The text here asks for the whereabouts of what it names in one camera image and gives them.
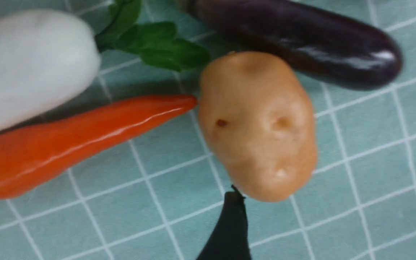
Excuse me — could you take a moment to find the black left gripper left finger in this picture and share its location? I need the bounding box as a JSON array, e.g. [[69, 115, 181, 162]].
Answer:
[[197, 185, 252, 260]]

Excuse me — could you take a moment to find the tan potato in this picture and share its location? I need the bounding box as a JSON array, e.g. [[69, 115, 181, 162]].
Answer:
[[198, 51, 318, 203]]

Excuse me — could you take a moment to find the purple eggplant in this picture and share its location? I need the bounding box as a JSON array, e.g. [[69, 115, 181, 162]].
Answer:
[[176, 0, 403, 91]]

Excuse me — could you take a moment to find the orange carrot with leaves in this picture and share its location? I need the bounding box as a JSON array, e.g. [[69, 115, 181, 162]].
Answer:
[[0, 95, 198, 200]]

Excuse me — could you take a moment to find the white radish with leaves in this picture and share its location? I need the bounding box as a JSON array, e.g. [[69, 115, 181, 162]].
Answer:
[[0, 0, 210, 131]]

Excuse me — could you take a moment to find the green checkered tablecloth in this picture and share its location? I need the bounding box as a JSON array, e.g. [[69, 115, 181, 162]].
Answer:
[[0, 0, 416, 260]]

